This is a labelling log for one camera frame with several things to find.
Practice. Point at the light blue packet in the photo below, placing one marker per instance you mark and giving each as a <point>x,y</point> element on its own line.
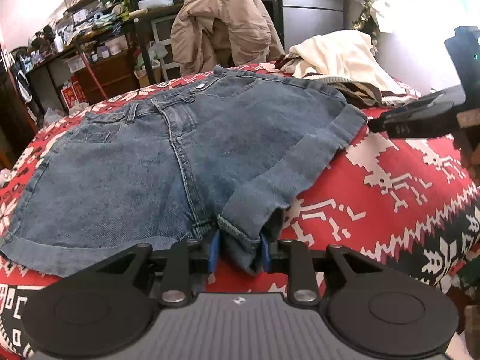
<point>155,3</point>

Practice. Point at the wooden drawer chest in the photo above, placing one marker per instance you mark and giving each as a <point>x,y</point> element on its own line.
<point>112,71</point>

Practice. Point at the red printed carton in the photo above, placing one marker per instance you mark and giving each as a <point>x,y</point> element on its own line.
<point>79,90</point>
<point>67,97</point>

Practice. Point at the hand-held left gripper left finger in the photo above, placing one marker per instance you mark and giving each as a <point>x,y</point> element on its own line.
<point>214,251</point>

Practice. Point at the cream knit sweater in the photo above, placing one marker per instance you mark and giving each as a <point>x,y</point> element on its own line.
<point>337,56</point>

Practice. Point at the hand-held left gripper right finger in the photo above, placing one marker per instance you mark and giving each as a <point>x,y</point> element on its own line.
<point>264,255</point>

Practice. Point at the pale green plastic bag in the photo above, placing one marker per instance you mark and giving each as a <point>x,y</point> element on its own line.
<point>150,56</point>

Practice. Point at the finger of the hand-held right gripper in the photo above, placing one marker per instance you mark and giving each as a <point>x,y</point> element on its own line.
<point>412,120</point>

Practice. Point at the blue denim shorts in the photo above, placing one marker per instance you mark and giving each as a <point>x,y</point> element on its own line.
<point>150,157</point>

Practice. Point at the hanging dark clothes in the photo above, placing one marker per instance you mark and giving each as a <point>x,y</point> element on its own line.
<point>22,78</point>

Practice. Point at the red patterned blanket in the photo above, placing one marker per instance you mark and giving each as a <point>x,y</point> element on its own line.
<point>393,202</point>

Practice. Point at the silver refrigerator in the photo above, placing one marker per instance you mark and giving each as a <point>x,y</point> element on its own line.
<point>311,15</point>

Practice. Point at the white knotted cloth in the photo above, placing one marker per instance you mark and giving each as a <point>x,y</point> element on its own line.
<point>382,15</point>

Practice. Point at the beige jacket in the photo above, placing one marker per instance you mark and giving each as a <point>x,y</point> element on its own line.
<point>225,18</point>

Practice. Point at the white plastic bag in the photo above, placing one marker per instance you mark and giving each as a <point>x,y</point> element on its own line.
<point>52,116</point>

